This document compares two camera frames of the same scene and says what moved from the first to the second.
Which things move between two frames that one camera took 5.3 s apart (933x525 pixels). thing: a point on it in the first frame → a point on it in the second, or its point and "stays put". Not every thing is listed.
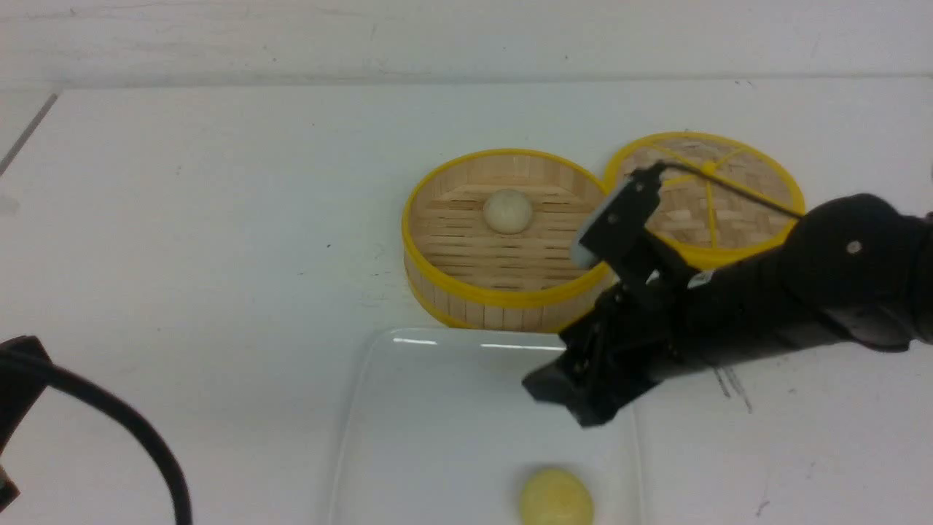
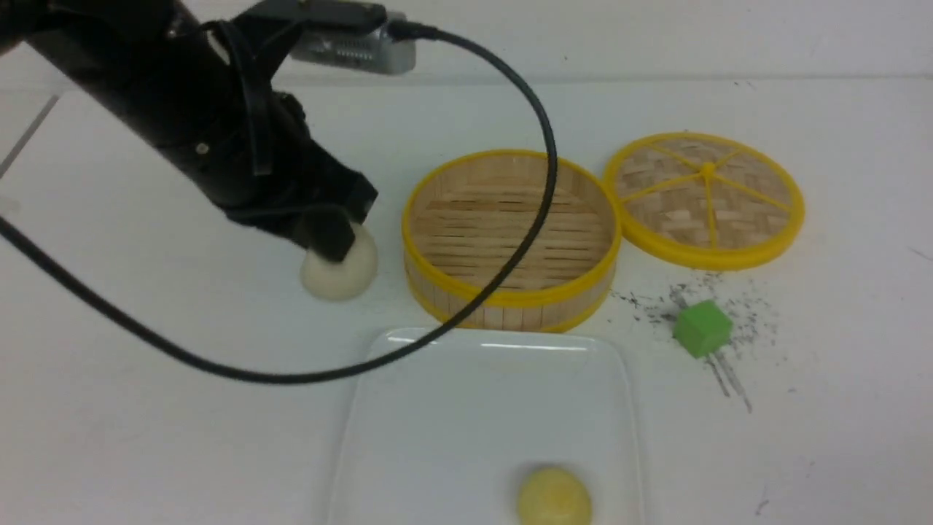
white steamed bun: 507,211 → 337,281
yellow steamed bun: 556,496 stays put
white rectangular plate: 434,426 stays put
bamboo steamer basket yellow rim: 462,271 stays put
